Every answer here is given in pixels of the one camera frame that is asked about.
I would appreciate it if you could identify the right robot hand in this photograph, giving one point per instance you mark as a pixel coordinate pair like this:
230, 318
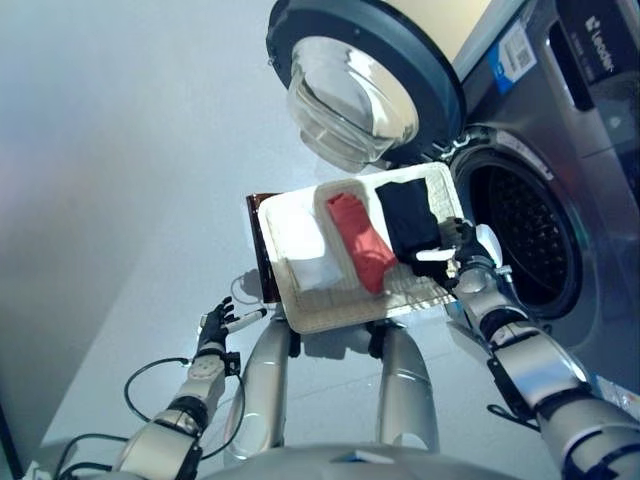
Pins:
470, 245

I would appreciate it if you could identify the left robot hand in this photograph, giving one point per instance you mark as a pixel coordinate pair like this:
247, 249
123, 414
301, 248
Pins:
212, 330

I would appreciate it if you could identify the black cloth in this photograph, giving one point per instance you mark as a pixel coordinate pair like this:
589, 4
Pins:
407, 220

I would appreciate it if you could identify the red cloth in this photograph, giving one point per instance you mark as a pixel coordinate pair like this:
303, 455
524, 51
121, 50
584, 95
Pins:
362, 240

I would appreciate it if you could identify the white cloth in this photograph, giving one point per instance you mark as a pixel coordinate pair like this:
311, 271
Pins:
317, 272

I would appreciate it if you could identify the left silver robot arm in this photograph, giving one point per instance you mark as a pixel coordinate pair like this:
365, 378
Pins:
200, 380

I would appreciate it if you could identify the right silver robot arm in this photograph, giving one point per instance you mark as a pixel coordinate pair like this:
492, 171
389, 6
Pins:
530, 360

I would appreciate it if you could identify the grey washing machine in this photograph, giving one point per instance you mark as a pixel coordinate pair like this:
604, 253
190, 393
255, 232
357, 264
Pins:
600, 175

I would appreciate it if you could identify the white robot body part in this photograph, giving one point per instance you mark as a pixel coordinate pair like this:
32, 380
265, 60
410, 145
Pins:
262, 380

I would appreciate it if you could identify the white wicker tray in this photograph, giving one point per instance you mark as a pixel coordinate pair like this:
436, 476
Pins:
330, 312

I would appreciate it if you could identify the right silver robot leg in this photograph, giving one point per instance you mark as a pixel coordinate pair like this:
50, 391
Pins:
405, 380

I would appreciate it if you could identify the silver robot torso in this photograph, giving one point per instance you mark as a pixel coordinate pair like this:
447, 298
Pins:
310, 462

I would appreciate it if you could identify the blue white washer label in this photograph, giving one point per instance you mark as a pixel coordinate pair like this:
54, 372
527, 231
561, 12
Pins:
510, 55

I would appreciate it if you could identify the round glass washer door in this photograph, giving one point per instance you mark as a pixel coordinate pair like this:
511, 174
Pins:
380, 35

